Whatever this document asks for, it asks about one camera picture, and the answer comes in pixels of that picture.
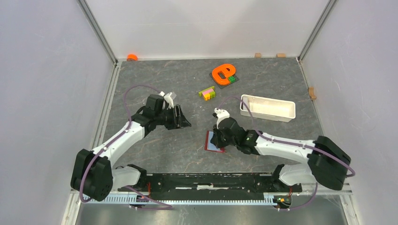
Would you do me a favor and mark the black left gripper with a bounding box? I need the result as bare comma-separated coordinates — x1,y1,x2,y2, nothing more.
154,104,191,130

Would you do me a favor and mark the red leather card holder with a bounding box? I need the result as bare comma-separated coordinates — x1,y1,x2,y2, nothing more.
204,130,226,154

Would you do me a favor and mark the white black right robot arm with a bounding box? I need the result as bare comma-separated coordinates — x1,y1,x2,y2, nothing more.
211,118,351,191

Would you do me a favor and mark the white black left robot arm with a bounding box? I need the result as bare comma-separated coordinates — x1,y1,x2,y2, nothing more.
70,93,191,203

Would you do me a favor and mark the colourful block stack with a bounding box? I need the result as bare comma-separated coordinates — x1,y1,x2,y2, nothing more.
198,86,216,101

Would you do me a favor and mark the green small block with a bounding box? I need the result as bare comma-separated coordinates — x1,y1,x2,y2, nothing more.
228,76,236,83

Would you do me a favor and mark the white plastic tray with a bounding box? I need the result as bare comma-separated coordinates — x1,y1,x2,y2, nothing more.
240,94,296,122

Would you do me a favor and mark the orange letter e shape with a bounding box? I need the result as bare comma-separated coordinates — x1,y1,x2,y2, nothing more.
210,64,237,88

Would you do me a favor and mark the orange round cap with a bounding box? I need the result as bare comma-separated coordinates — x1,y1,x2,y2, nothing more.
126,54,138,61

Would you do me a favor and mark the wooden curved piece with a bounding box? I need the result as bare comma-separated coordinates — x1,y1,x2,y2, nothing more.
308,87,317,101

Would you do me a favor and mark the wooden block right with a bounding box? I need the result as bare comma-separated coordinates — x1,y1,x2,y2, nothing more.
276,53,286,58

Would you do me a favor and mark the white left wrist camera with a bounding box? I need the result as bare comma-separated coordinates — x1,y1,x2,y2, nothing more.
158,91,176,109

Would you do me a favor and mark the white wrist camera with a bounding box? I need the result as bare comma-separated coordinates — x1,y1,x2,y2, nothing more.
213,108,230,128
158,91,176,109

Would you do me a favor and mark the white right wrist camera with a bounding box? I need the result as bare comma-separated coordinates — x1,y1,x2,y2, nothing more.
213,108,230,128

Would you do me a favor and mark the dark square base plate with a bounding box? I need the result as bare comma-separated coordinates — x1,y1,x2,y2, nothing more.
209,72,239,89

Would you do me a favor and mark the grey slotted cable duct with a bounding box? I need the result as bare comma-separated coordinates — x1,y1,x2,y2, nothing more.
81,194,276,206

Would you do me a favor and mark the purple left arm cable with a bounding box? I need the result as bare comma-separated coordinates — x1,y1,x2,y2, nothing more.
79,85,173,211

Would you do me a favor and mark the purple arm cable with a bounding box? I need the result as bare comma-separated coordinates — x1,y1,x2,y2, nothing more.
216,95,356,212
79,85,173,211

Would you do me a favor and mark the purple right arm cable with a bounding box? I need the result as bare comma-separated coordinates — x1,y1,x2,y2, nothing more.
216,95,356,212

